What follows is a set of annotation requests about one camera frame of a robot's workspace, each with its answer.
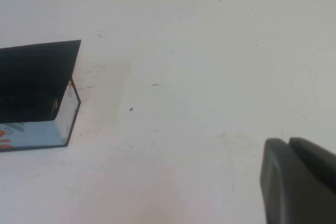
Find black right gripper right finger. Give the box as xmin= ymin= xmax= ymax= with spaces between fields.
xmin=288 ymin=136 xmax=336 ymax=183

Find black glasses case printed sides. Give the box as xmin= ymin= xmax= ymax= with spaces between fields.
xmin=0 ymin=39 xmax=82 ymax=153

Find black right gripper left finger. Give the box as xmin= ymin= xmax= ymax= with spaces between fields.
xmin=259 ymin=137 xmax=336 ymax=224

